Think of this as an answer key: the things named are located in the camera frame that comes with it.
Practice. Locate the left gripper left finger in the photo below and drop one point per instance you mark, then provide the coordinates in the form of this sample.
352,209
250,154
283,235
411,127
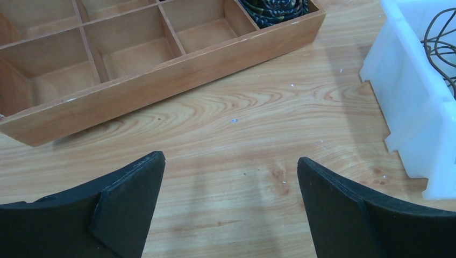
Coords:
109,216

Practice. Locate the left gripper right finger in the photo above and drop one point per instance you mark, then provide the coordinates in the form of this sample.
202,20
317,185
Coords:
348,219

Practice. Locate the wooden compartment tray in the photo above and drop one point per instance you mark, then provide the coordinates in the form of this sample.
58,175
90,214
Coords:
69,65

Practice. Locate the white plastic bin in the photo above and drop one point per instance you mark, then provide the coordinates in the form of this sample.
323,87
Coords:
411,67

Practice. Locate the rolled dark tie front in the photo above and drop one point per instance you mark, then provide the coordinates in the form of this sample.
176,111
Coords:
266,13

